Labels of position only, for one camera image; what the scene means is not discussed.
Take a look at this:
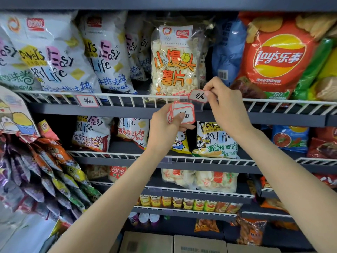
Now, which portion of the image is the clear tan snack bag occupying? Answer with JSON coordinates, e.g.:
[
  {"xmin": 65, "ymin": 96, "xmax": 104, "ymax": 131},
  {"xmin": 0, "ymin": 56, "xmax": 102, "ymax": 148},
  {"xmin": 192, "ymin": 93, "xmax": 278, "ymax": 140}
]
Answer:
[{"xmin": 85, "ymin": 165, "xmax": 108, "ymax": 180}]

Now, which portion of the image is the brown cardboard box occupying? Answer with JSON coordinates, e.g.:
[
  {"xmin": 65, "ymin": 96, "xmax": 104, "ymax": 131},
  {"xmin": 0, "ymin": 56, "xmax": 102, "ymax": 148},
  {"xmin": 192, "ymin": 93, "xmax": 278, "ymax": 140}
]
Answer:
[
  {"xmin": 173, "ymin": 235, "xmax": 228, "ymax": 253},
  {"xmin": 120, "ymin": 231, "xmax": 174, "ymax": 253},
  {"xmin": 227, "ymin": 244, "xmax": 282, "ymax": 253}
]

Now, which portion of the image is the yellow cat-print snack bag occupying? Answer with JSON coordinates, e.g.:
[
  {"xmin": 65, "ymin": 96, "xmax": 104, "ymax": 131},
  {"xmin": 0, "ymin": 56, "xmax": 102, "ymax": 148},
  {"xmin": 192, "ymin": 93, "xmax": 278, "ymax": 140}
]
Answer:
[{"xmin": 170, "ymin": 131, "xmax": 192, "ymax": 155}]

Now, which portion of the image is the row of colourful snack packets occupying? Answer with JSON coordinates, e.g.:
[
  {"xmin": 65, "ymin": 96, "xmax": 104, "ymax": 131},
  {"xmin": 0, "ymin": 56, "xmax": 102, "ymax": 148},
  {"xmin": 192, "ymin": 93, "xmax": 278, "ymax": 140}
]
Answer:
[{"xmin": 0, "ymin": 119, "xmax": 103, "ymax": 238}]

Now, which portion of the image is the yellow red-logo chip bag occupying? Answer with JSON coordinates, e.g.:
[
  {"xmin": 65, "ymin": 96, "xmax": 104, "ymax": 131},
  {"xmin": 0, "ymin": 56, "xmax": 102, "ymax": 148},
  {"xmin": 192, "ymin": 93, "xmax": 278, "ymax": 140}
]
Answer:
[{"xmin": 308, "ymin": 47, "xmax": 337, "ymax": 102}]

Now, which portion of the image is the person's right hand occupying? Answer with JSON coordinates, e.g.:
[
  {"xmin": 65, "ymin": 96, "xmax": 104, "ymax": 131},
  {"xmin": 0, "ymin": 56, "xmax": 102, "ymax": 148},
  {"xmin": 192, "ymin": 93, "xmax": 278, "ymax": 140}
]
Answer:
[{"xmin": 203, "ymin": 76, "xmax": 255, "ymax": 141}]

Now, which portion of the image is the dark red chip bag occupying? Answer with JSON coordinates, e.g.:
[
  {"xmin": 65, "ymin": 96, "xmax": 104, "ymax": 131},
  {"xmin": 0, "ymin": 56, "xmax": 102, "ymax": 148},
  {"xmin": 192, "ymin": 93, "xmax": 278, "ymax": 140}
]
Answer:
[{"xmin": 306, "ymin": 128, "xmax": 337, "ymax": 159}]

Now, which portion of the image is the person's left hand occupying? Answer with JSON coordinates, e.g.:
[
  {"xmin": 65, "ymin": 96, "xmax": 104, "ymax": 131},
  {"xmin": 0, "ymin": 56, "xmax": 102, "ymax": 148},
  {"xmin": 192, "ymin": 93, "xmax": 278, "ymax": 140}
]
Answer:
[{"xmin": 147, "ymin": 102, "xmax": 196, "ymax": 157}]

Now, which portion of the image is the person's right forearm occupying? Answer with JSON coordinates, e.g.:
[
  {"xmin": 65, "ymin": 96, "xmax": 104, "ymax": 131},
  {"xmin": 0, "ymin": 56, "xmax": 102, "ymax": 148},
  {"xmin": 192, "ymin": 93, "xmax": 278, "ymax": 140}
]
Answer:
[{"xmin": 237, "ymin": 126, "xmax": 337, "ymax": 253}]

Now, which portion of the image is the dark blue snack bag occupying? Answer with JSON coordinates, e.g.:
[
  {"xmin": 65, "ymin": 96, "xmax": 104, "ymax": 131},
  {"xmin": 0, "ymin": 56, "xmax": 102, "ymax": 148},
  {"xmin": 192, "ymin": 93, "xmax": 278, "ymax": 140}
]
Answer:
[{"xmin": 212, "ymin": 18, "xmax": 247, "ymax": 87}]

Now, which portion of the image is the stack of red-bordered price tags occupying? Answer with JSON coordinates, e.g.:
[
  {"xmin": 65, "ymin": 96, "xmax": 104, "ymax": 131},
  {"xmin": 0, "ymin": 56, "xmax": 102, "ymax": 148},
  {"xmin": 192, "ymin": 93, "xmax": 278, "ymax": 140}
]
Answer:
[{"xmin": 167, "ymin": 101, "xmax": 196, "ymax": 125}]

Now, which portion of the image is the red white-print snack bag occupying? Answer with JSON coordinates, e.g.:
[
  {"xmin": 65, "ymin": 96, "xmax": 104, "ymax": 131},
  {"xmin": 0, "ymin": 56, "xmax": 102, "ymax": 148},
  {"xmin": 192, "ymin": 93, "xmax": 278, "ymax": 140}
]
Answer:
[{"xmin": 313, "ymin": 174, "xmax": 337, "ymax": 188}]

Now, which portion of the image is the plain green chip bag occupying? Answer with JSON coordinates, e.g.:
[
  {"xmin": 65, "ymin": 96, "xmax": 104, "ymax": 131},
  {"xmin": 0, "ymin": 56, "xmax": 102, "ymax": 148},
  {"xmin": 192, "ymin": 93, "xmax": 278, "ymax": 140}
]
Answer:
[{"xmin": 291, "ymin": 38, "xmax": 335, "ymax": 101}]

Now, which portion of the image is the blue tomato chip bag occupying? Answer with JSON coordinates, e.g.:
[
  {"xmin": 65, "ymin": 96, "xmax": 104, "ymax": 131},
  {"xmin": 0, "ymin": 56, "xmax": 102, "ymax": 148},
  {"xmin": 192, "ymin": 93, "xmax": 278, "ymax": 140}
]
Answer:
[{"xmin": 271, "ymin": 125, "xmax": 309, "ymax": 153}]

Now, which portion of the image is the person's left forearm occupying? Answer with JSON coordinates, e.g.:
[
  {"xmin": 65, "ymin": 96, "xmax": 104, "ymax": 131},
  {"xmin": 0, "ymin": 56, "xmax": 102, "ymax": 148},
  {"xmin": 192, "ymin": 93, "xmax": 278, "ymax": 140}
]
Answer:
[{"xmin": 47, "ymin": 149, "xmax": 174, "ymax": 253}]

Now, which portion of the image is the clear orange-print chip bag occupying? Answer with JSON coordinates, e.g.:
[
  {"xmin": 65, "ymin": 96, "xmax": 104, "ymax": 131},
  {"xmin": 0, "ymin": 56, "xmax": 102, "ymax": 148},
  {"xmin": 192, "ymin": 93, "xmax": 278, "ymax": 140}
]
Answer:
[{"xmin": 148, "ymin": 19, "xmax": 209, "ymax": 102}]

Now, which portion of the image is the small orange clear snack bag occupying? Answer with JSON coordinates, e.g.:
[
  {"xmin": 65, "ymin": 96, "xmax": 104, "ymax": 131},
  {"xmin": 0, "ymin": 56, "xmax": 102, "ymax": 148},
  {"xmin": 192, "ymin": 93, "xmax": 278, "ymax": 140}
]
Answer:
[{"xmin": 260, "ymin": 199, "xmax": 288, "ymax": 212}]

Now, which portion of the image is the cartoon cutout sign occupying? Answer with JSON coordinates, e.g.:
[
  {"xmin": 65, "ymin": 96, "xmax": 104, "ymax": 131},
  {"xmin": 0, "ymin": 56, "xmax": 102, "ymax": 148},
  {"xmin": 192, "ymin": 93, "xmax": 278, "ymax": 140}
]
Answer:
[{"xmin": 0, "ymin": 85, "xmax": 40, "ymax": 137}]

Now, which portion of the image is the red yellow-logo chip bag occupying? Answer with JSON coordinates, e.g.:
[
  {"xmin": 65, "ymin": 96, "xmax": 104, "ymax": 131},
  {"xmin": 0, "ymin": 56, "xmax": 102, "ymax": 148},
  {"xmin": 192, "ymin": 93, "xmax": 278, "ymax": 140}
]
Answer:
[{"xmin": 231, "ymin": 12, "xmax": 337, "ymax": 101}]

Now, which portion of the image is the dark grey metal shelf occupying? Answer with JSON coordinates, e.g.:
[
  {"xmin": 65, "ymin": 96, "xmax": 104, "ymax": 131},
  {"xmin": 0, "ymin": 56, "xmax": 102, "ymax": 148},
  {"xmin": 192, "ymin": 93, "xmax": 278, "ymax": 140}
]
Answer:
[{"xmin": 0, "ymin": 0, "xmax": 337, "ymax": 251}]

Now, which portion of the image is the white printed snack bag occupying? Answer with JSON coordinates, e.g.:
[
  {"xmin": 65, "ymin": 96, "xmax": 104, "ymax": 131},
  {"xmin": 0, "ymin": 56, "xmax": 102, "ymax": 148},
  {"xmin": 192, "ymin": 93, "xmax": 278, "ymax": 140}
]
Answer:
[
  {"xmin": 0, "ymin": 12, "xmax": 103, "ymax": 95},
  {"xmin": 191, "ymin": 121, "xmax": 239, "ymax": 159},
  {"xmin": 138, "ymin": 22, "xmax": 154, "ymax": 74},
  {"xmin": 0, "ymin": 26, "xmax": 40, "ymax": 91},
  {"xmin": 125, "ymin": 15, "xmax": 148, "ymax": 82},
  {"xmin": 72, "ymin": 116, "xmax": 112, "ymax": 153},
  {"xmin": 79, "ymin": 12, "xmax": 137, "ymax": 95},
  {"xmin": 117, "ymin": 118, "xmax": 150, "ymax": 150}
]

